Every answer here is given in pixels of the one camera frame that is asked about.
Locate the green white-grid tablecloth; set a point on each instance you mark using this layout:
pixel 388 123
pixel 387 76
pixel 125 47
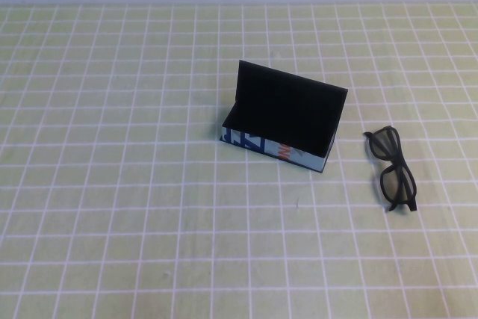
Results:
pixel 149 184

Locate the black frame glasses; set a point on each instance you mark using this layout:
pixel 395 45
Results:
pixel 386 145

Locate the black printed glasses case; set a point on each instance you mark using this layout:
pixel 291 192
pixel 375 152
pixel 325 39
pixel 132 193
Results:
pixel 284 102

